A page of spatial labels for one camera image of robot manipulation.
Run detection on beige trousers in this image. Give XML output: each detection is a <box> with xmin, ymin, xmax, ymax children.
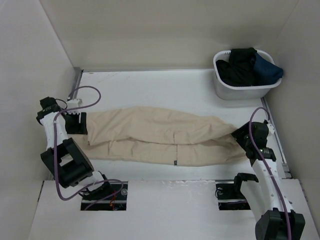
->
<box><xmin>74</xmin><ymin>106</ymin><xmax>246</xmax><ymax>167</ymax></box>

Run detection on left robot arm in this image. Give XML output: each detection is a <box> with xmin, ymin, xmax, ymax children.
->
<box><xmin>36</xmin><ymin>97</ymin><xmax>114</xmax><ymax>201</ymax></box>

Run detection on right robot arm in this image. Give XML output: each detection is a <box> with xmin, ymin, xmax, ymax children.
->
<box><xmin>231</xmin><ymin>121</ymin><xmax>306</xmax><ymax>240</ymax></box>

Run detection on black trousers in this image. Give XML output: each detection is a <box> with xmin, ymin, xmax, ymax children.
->
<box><xmin>216</xmin><ymin>47</ymin><xmax>257</xmax><ymax>87</ymax></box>

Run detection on navy blue trousers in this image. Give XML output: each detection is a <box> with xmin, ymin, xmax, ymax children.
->
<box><xmin>253</xmin><ymin>53</ymin><xmax>284</xmax><ymax>86</ymax></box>

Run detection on white laundry basket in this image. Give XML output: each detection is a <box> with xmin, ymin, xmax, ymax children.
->
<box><xmin>213</xmin><ymin>49</ymin><xmax>282</xmax><ymax>100</ymax></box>

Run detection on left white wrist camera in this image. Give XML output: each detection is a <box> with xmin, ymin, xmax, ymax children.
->
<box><xmin>66</xmin><ymin>98</ymin><xmax>83</xmax><ymax>109</ymax></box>

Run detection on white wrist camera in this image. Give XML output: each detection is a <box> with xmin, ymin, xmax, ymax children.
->
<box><xmin>66</xmin><ymin>98</ymin><xmax>83</xmax><ymax>109</ymax></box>
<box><xmin>263</xmin><ymin>119</ymin><xmax>275</xmax><ymax>137</ymax></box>

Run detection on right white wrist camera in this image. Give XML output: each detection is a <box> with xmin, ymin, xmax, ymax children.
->
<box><xmin>263</xmin><ymin>119</ymin><xmax>275</xmax><ymax>137</ymax></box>

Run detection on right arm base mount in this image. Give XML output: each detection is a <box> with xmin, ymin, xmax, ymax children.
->
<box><xmin>214</xmin><ymin>180</ymin><xmax>251</xmax><ymax>211</ymax></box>

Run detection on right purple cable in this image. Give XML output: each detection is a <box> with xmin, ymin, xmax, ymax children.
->
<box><xmin>248</xmin><ymin>107</ymin><xmax>295</xmax><ymax>240</ymax></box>

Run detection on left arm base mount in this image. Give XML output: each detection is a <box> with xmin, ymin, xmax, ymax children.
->
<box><xmin>80</xmin><ymin>181</ymin><xmax>128</xmax><ymax>212</ymax></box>

